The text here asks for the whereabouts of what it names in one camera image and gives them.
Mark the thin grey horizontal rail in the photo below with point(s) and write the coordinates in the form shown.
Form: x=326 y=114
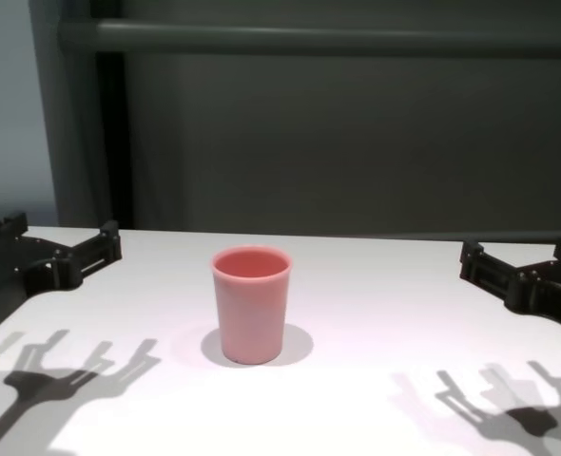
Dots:
x=404 y=234

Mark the dark grey backdrop panel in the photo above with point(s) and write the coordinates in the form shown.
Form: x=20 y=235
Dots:
x=333 y=142

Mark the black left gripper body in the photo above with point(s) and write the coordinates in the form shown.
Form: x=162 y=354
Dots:
x=5 y=271

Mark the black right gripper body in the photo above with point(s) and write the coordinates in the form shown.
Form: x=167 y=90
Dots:
x=556 y=294

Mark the pink plastic cup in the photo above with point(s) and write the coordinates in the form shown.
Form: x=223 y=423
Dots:
x=249 y=313

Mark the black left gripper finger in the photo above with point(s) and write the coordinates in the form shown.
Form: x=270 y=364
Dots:
x=2 y=230
x=71 y=266

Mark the thick grey horizontal rail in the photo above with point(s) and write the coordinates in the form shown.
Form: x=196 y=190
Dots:
x=309 y=37

